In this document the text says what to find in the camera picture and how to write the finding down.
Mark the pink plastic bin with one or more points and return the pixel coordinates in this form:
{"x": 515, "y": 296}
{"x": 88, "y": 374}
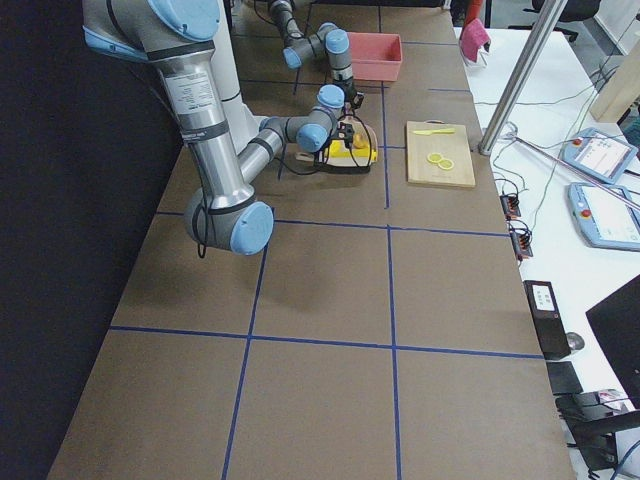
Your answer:
{"x": 375, "y": 56}

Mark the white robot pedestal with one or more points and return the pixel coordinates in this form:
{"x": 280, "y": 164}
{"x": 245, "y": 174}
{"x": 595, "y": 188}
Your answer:
{"x": 243, "y": 124}

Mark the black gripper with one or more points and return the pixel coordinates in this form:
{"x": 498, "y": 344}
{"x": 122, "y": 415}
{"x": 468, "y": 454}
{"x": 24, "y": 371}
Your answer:
{"x": 348, "y": 92}
{"x": 344, "y": 133}

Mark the yellow toy corn cob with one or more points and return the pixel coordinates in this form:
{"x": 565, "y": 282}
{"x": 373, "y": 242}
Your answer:
{"x": 337, "y": 149}

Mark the orange black adapter far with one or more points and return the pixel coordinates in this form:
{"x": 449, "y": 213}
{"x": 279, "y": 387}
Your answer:
{"x": 510, "y": 205}

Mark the wooden plank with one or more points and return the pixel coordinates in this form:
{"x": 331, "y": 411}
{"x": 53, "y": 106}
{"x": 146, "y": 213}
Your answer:
{"x": 620, "y": 21}

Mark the wooden cutting board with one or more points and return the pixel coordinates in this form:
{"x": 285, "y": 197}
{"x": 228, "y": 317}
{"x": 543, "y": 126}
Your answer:
{"x": 454, "y": 147}

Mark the orange black adapter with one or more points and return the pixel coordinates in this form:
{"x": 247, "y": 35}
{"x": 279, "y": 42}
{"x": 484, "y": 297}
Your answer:
{"x": 510, "y": 205}
{"x": 521, "y": 240}

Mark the brown toy ginger root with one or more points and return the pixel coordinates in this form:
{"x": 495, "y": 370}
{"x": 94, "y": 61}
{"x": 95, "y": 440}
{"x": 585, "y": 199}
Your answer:
{"x": 359, "y": 142}

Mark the blue teach pendant near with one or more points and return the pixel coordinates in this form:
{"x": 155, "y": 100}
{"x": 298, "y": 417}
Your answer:
{"x": 603, "y": 221}

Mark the lemon slice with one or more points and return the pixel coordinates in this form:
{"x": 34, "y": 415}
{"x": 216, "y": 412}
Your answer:
{"x": 434, "y": 158}
{"x": 446, "y": 164}

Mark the black box with label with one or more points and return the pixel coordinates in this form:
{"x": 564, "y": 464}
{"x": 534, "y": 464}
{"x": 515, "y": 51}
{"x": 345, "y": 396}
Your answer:
{"x": 546, "y": 319}

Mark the lemon slice near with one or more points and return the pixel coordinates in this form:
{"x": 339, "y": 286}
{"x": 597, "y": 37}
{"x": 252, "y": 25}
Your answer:
{"x": 446, "y": 164}

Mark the silver metal post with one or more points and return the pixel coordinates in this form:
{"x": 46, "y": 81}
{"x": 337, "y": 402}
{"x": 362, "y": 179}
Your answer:
{"x": 538, "y": 36}

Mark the lemon slice far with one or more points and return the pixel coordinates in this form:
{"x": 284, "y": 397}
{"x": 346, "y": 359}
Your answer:
{"x": 434, "y": 158}

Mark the blue teach pendant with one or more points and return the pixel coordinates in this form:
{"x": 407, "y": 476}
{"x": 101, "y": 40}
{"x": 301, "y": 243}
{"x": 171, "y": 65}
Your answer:
{"x": 603, "y": 221}
{"x": 601, "y": 156}

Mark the yellow plastic knife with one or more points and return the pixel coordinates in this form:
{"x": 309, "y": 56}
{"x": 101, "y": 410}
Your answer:
{"x": 429, "y": 132}

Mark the pink cloth item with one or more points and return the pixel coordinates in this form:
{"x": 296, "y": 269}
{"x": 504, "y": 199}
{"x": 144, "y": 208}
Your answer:
{"x": 474, "y": 43}

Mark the beige plastic dustpan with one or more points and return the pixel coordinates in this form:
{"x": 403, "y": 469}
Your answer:
{"x": 368, "y": 132}

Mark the beige hand brush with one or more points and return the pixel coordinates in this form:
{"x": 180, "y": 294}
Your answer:
{"x": 349, "y": 165}

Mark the blue teach pendant far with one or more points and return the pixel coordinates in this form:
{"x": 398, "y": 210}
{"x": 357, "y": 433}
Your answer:
{"x": 601, "y": 156}

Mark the black monitor corner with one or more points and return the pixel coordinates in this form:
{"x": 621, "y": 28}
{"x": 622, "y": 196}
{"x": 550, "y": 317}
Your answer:
{"x": 615, "y": 323}

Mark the orange black adapter near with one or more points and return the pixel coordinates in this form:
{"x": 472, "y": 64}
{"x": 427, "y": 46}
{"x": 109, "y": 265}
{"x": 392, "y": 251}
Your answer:
{"x": 521, "y": 240}

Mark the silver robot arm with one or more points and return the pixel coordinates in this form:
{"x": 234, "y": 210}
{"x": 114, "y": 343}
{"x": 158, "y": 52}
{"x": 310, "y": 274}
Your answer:
{"x": 329, "y": 41}
{"x": 188, "y": 43}

